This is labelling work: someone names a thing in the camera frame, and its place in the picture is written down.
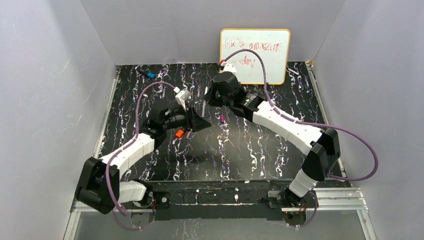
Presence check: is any black orange highlighter pen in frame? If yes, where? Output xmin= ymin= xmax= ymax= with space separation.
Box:
xmin=175 ymin=129 xmax=185 ymax=139

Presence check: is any white green pen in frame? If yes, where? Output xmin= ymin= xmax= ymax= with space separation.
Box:
xmin=201 ymin=86 xmax=209 ymax=118

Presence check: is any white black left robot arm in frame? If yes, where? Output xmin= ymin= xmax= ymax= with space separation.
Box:
xmin=74 ymin=105 xmax=212 ymax=215

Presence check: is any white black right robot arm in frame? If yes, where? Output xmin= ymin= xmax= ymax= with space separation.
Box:
xmin=204 ymin=71 xmax=341 ymax=207

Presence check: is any small white pen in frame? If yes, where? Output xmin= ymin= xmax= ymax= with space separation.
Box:
xmin=287 ymin=68 xmax=300 ymax=76

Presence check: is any blue black marker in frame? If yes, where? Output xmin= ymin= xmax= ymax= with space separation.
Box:
xmin=139 ymin=69 xmax=156 ymax=79

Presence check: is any orange framed whiteboard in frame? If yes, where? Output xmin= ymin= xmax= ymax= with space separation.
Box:
xmin=219 ymin=28 xmax=291 ymax=85

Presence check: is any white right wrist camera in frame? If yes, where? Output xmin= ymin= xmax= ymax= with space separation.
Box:
xmin=219 ymin=59 xmax=237 ymax=75

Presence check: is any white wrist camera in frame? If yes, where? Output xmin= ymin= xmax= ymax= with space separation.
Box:
xmin=173 ymin=87 xmax=191 ymax=111
xmin=219 ymin=59 xmax=237 ymax=75

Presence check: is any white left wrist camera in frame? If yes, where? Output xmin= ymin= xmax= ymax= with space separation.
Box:
xmin=173 ymin=87 xmax=191 ymax=111

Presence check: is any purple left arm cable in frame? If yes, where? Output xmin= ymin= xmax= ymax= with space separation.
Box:
xmin=105 ymin=81 xmax=176 ymax=232

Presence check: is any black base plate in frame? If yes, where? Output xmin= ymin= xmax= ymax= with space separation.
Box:
xmin=120 ymin=178 xmax=334 ymax=222

